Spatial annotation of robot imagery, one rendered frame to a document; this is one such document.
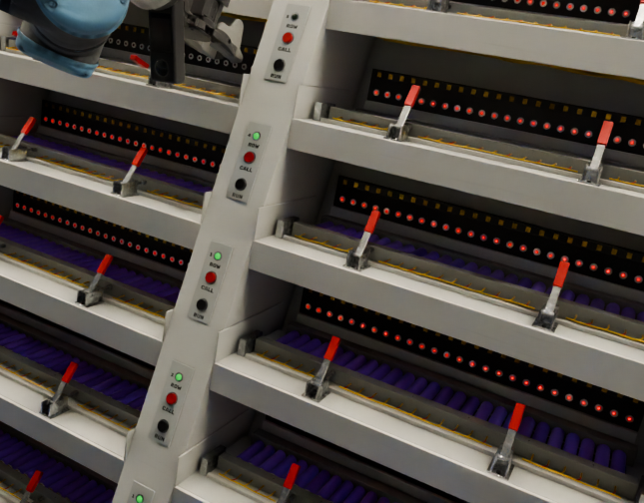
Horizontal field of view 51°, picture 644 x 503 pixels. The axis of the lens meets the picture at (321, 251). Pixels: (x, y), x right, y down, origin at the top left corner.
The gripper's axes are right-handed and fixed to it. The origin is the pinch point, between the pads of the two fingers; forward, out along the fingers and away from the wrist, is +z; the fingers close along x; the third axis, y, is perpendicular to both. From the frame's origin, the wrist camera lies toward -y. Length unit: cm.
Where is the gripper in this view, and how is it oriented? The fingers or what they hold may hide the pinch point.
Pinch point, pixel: (226, 59)
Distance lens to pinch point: 113.8
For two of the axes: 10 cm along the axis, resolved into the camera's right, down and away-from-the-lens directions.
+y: 3.2, -9.5, 0.5
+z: 3.6, 1.7, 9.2
